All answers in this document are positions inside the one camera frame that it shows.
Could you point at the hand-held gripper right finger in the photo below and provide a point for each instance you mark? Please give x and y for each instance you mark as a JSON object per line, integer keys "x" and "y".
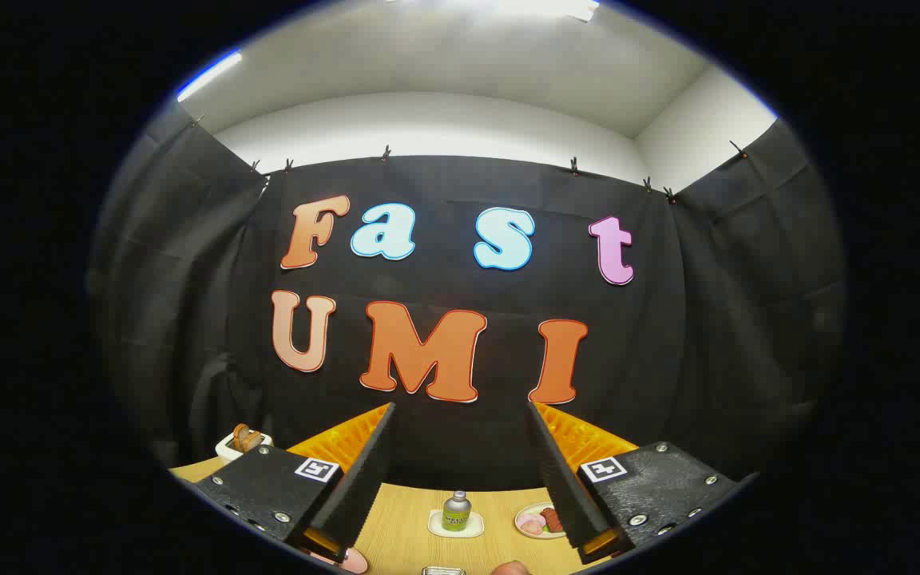
{"x": 564, "y": 479}

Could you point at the white plate with meat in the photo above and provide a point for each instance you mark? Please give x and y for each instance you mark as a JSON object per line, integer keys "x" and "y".
{"x": 533, "y": 523}

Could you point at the green label soda bottle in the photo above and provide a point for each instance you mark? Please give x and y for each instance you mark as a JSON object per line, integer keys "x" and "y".
{"x": 456, "y": 515}

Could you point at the toasted bread slice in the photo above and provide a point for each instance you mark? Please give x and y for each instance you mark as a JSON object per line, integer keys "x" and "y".
{"x": 246, "y": 437}

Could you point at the white square coaster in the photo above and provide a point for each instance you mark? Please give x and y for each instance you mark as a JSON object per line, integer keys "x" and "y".
{"x": 436, "y": 527}

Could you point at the pink round plate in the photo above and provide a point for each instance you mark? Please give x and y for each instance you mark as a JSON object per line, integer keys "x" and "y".
{"x": 352, "y": 561}

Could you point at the cream white toaster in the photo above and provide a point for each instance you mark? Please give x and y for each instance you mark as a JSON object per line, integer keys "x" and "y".
{"x": 228, "y": 449}

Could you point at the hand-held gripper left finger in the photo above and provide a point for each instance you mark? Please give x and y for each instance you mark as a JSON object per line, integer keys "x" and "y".
{"x": 360, "y": 479}

